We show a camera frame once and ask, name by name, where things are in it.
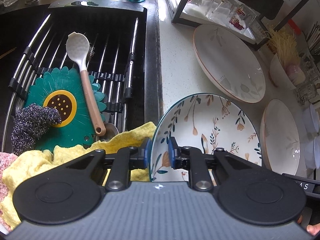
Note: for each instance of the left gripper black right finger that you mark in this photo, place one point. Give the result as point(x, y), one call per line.
point(195, 162)

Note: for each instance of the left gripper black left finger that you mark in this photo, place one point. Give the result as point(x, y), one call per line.
point(123, 162)

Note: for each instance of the floral deer ceramic plate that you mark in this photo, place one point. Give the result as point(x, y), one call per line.
point(204, 121)

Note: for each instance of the small white leaf-pattern plate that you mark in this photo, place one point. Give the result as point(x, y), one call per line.
point(279, 139)

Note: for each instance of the white blue small bowl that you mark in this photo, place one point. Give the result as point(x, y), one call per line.
point(312, 154)
point(311, 119)

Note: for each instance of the person's right hand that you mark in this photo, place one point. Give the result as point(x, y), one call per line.
point(312, 229)

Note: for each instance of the green sunflower silicone mat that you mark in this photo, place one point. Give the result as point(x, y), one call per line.
point(61, 89)

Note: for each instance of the yellow dish cloth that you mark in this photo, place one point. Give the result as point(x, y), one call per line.
point(34, 162)

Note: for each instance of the roll-up steel drying rack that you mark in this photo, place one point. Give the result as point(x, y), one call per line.
point(47, 50)

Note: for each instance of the large white leaf-pattern plate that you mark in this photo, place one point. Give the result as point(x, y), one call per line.
point(229, 64)

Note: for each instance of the pink dish cloth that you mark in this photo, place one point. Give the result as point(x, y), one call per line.
point(9, 217)

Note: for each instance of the white and tan silicone spoon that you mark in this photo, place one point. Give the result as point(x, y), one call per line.
point(77, 48)

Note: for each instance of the white bowl with noodles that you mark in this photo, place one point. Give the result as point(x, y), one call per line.
point(288, 77)

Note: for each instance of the clear glass with red print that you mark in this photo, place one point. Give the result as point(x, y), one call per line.
point(242, 18)

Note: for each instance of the dry noodles bundle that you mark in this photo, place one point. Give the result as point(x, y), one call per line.
point(283, 43)

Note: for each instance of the clear drinking glass middle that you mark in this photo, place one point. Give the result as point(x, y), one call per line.
point(222, 10)

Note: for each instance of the clear drinking glass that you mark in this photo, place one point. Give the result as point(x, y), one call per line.
point(222, 10)
point(198, 8)

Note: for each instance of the clear drinking glass left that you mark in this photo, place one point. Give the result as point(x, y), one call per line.
point(198, 8)

